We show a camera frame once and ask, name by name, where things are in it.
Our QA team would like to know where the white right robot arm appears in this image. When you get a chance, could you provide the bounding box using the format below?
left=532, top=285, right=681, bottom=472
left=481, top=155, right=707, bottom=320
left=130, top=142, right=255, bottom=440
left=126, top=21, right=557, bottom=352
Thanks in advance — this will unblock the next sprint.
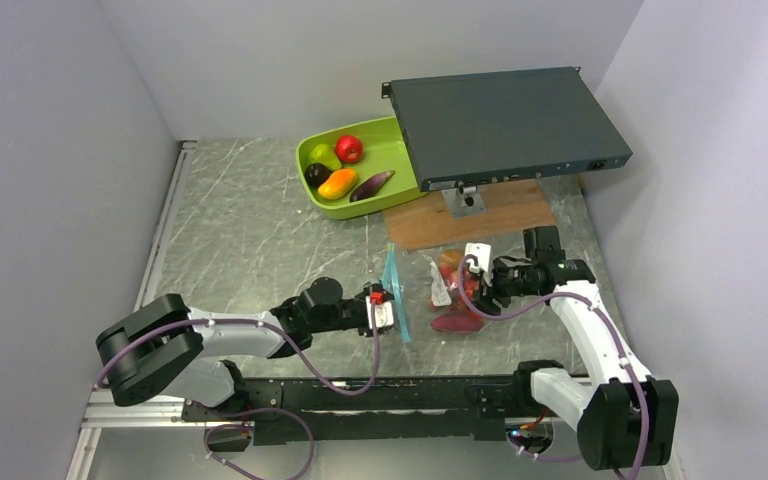
left=457, top=226, right=679, bottom=479

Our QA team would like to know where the orange fake fruit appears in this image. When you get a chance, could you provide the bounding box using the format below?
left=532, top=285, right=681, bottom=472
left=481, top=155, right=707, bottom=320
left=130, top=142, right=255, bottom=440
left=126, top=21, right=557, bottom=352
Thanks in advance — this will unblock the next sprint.
left=317, top=168, right=359, bottom=201

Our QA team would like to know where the wooden board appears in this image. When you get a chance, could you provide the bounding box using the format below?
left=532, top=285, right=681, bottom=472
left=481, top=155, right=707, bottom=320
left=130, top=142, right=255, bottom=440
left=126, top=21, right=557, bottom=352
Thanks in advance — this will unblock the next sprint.
left=383, top=180, right=555, bottom=250

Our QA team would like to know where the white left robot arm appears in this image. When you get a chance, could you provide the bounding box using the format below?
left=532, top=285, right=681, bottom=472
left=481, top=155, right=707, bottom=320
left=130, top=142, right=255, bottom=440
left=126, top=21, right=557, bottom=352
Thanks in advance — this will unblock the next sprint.
left=95, top=277, right=396, bottom=420

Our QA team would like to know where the aluminium frame rail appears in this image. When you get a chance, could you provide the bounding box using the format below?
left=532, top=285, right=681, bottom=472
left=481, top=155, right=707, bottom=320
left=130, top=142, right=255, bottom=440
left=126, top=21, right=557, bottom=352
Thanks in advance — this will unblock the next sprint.
left=66, top=140, right=197, bottom=479

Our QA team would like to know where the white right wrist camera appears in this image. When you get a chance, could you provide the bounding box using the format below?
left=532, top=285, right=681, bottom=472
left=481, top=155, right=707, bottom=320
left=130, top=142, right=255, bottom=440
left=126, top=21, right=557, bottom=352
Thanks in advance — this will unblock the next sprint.
left=464, top=242, right=492, bottom=275

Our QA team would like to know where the red fake apple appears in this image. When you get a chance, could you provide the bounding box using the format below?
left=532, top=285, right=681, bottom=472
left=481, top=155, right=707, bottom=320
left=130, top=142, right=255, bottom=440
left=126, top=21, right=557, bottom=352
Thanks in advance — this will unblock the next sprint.
left=334, top=135, right=364, bottom=164

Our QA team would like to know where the dark purple fake fruit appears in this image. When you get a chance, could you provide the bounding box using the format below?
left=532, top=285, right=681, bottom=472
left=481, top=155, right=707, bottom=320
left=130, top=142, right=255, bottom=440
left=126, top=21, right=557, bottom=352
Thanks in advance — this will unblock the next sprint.
left=303, top=162, right=333, bottom=189

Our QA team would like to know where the metal stand base plate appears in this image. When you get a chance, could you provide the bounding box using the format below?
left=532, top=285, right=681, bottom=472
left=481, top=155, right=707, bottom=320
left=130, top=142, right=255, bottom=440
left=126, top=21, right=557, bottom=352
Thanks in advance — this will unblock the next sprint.
left=441, top=186, right=487, bottom=218

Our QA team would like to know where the purple fake eggplant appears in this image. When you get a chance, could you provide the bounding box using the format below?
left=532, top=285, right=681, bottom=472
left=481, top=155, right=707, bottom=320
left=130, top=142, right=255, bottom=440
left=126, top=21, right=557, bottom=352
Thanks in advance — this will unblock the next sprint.
left=349, top=170, right=395, bottom=203

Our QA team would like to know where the lime green plastic tub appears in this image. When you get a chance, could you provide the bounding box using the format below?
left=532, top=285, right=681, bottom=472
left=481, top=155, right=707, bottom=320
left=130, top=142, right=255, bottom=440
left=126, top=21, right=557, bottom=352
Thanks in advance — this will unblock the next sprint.
left=295, top=116, right=424, bottom=220

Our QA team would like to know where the clear zip top bag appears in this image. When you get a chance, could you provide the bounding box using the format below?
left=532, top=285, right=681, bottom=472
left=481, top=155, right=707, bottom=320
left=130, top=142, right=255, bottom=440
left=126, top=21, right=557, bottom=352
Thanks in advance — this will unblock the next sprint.
left=382, top=242, right=485, bottom=343

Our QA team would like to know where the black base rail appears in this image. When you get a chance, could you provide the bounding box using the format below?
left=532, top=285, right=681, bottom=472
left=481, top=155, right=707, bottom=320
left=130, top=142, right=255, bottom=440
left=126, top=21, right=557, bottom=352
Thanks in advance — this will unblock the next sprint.
left=182, top=375, right=545, bottom=446

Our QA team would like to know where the magenta fake sweet potato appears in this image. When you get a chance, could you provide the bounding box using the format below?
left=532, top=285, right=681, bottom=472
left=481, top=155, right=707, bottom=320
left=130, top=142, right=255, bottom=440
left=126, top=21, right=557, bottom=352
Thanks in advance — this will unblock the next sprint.
left=430, top=312, right=484, bottom=334

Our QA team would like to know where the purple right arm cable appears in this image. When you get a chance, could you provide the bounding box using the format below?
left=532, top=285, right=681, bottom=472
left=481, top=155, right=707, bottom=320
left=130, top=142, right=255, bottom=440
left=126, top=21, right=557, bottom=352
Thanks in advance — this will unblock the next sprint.
left=456, top=254, right=652, bottom=480

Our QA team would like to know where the dark grey rack device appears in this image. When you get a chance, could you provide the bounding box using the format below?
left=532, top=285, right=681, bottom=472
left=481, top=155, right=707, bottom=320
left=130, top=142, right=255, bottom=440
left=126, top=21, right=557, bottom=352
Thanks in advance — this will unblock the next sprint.
left=381, top=66, right=633, bottom=192

